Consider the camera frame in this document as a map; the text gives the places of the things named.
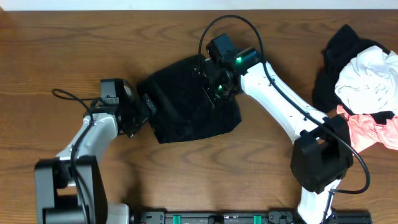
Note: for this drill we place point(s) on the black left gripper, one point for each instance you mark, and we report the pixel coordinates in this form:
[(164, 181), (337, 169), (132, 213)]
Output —
[(146, 106)]

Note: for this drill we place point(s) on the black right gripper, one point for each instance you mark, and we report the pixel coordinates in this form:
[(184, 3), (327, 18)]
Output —
[(206, 78)]

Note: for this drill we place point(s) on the black velvet skirt with buttons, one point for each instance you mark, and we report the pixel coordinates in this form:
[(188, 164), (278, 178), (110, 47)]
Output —
[(184, 111)]

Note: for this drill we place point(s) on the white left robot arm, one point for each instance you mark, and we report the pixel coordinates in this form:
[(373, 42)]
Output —
[(69, 187)]

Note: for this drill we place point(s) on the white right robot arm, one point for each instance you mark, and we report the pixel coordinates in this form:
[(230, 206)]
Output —
[(322, 153)]

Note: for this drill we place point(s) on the dark green garment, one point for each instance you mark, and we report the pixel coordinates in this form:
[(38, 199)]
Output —
[(340, 49)]

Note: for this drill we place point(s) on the white garment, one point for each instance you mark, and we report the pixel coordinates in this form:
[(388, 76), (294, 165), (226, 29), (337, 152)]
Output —
[(368, 83)]

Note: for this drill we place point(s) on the pink garment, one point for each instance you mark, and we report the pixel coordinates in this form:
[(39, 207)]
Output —
[(365, 132)]

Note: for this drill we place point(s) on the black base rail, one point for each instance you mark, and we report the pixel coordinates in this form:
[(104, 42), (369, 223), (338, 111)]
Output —
[(269, 217)]

